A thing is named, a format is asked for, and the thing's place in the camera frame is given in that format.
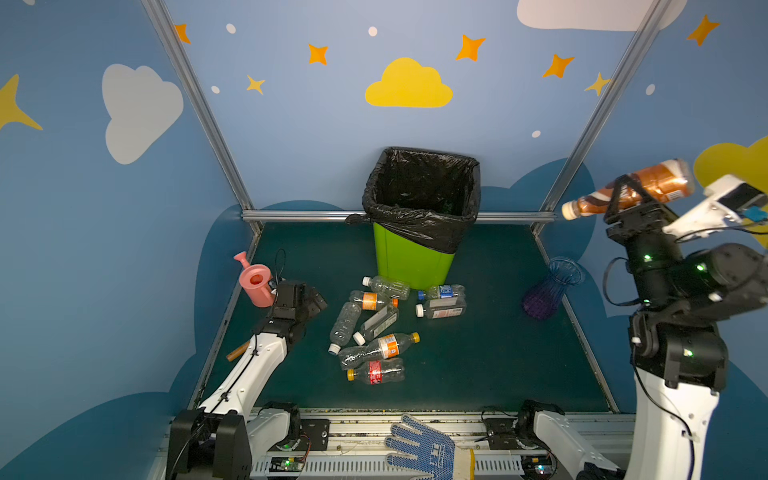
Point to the pink watering can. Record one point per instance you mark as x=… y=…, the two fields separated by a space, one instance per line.
x=255 y=281

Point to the purple ribbed vase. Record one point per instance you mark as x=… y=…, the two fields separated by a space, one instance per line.
x=543 y=300

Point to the left aluminium post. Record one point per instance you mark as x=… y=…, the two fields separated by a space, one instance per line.
x=161 y=20

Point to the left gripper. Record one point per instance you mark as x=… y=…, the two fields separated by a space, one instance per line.
x=294 y=298

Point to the amber tea bottle white cap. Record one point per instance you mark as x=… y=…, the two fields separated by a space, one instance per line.
x=665 y=182

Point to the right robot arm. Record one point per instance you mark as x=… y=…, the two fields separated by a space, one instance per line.
x=677 y=354

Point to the clear bottle orange label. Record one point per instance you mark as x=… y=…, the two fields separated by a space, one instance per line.
x=382 y=348

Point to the aluminium back rail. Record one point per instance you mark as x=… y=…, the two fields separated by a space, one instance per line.
x=315 y=216

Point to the right aluminium post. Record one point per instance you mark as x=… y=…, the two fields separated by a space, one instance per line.
x=630 y=61

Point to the orange label bottle orange cap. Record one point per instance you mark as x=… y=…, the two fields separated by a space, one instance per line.
x=372 y=301

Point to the clear bottle blue label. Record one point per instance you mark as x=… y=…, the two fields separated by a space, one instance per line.
x=441 y=292

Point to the Coke bottle yellow cap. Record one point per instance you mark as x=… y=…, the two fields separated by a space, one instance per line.
x=378 y=372

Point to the green bin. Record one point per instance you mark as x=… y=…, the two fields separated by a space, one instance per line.
x=406 y=261

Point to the aluminium post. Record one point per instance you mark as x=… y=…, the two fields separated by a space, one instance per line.
x=630 y=61
x=161 y=20

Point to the blue garden fork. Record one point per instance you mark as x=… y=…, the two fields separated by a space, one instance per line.
x=237 y=353

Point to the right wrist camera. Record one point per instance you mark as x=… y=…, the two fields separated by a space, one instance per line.
x=729 y=201

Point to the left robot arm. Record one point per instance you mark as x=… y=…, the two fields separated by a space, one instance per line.
x=220 y=439

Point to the black bin liner bag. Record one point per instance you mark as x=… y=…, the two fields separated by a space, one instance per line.
x=427 y=197

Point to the clear bottle grey label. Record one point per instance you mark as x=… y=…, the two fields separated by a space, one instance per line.
x=441 y=308

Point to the blue dotted work glove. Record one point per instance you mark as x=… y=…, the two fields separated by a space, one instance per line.
x=429 y=453

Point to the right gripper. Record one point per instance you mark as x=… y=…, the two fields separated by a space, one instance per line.
x=634 y=218

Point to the clear bottle white cap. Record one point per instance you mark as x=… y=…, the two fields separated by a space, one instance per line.
x=384 y=286

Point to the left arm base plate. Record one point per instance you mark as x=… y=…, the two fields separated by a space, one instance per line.
x=312 y=434

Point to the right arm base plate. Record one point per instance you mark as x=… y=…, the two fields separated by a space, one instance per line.
x=501 y=434

